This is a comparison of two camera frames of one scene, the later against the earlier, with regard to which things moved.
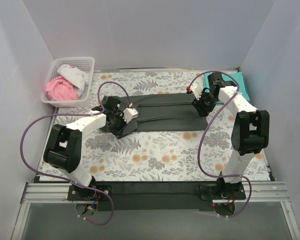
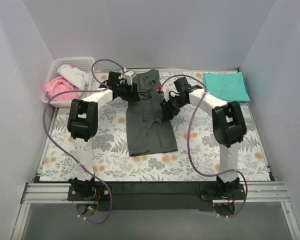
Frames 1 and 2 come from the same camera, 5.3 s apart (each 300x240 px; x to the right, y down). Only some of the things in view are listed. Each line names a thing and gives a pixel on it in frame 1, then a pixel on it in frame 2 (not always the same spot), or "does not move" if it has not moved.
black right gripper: [203, 104] to [170, 107]
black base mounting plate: [121, 196] does not move
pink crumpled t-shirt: [59, 89] does not move
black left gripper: [120, 123] to [131, 92]
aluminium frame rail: [267, 192] does not move
